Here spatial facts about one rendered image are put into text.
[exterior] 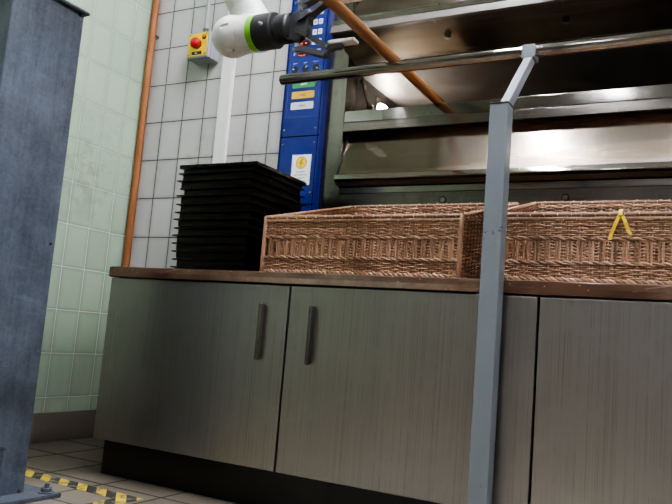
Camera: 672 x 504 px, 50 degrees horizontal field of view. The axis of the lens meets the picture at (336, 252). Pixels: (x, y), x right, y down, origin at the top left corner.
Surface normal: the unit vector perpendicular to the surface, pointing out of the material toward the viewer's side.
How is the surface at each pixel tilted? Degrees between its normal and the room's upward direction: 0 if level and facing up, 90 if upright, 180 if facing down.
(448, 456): 90
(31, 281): 90
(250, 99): 90
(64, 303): 90
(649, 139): 70
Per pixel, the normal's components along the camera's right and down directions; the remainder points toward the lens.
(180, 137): -0.47, -0.14
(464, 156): -0.41, -0.47
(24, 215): 0.86, 0.01
